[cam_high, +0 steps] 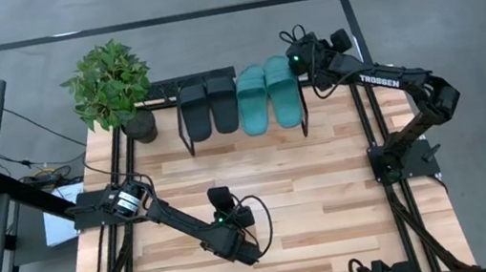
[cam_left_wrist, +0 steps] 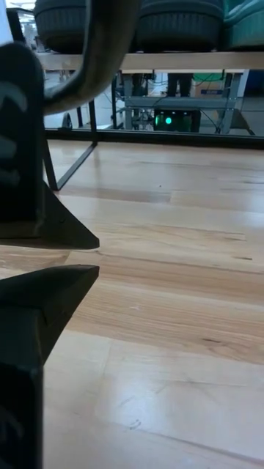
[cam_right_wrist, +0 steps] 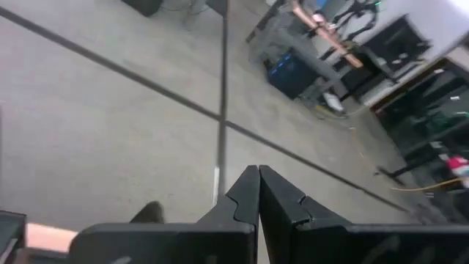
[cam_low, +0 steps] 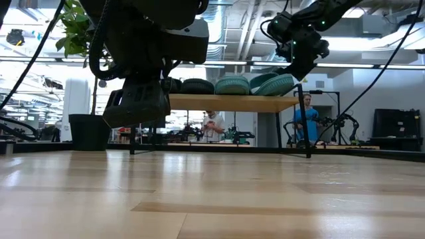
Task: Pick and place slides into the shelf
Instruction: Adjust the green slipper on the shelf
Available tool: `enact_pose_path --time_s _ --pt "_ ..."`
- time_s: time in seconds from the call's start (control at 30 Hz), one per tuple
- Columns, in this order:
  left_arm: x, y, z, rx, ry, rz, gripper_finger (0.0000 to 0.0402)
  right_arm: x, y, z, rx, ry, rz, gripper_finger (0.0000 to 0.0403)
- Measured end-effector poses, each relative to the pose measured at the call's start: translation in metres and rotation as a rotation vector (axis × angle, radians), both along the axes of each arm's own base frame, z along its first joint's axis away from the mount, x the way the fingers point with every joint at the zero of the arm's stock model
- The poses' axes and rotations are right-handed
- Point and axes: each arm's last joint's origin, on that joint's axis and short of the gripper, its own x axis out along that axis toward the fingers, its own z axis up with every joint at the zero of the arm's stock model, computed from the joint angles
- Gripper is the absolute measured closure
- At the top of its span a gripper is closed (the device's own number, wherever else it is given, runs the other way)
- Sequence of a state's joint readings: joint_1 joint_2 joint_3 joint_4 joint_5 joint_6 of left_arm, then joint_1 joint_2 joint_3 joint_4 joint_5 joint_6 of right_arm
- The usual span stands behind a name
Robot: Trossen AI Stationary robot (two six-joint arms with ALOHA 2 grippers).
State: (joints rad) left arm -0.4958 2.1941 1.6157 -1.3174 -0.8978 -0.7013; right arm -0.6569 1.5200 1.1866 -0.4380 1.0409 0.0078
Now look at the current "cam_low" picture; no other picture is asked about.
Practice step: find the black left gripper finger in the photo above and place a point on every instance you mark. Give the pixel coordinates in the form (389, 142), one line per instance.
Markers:
(139, 106)

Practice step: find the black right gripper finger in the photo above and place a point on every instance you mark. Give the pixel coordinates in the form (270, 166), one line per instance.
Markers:
(300, 71)

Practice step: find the teal foam slide sandal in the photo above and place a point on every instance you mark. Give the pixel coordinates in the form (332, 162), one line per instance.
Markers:
(232, 85)
(274, 85)

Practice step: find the black foam slide sandal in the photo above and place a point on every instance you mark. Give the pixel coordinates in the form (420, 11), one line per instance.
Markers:
(172, 85)
(198, 87)

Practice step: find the black background robot arm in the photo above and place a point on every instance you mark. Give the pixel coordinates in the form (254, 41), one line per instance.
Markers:
(347, 124)

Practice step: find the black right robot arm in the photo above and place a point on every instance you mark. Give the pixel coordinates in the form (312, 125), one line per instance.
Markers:
(332, 10)

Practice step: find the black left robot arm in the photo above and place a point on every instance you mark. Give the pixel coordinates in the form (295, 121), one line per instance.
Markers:
(139, 10)

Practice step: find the small background robot arm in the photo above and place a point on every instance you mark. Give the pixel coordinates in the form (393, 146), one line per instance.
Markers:
(293, 134)
(242, 135)

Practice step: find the small round black speaker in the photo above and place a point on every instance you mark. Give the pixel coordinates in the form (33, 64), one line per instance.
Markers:
(102, 84)

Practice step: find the person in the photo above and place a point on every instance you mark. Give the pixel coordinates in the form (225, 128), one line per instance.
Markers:
(307, 119)
(214, 127)

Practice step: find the black plant pot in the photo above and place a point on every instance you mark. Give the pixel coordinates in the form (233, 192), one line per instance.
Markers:
(88, 132)

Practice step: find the white pillar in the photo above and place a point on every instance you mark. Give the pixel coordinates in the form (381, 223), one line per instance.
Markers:
(76, 98)

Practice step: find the small green tree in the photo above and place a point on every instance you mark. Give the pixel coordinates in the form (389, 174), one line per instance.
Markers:
(74, 33)

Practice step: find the wooden background table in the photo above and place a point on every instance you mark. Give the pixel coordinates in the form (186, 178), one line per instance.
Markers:
(358, 147)

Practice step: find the black cabinet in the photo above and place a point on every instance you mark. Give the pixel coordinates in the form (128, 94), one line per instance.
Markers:
(396, 129)

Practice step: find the black ceiling speaker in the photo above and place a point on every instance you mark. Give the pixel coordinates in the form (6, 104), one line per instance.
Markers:
(15, 36)

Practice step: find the smooth silver ceiling duct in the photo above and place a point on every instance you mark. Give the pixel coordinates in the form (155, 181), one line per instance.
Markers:
(273, 54)

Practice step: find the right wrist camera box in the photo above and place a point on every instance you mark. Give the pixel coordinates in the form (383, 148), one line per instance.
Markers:
(280, 25)

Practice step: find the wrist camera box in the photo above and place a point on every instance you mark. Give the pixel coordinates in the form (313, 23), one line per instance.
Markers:
(280, 25)
(187, 43)

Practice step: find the black metal rack frame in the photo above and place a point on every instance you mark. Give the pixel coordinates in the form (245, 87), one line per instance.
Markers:
(327, 92)

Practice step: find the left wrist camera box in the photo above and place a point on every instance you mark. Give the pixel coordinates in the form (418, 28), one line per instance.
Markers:
(187, 43)

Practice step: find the long ceiling light rail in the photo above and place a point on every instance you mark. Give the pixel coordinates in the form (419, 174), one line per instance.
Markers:
(232, 62)

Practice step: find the wooden shelf with black frame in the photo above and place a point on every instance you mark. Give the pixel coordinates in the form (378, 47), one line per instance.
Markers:
(232, 103)

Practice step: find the ribbed silver ceiling duct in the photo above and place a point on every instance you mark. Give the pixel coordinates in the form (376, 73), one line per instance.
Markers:
(216, 40)

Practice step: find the black table edge rail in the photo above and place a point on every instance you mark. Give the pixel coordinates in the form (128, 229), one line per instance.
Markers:
(33, 146)

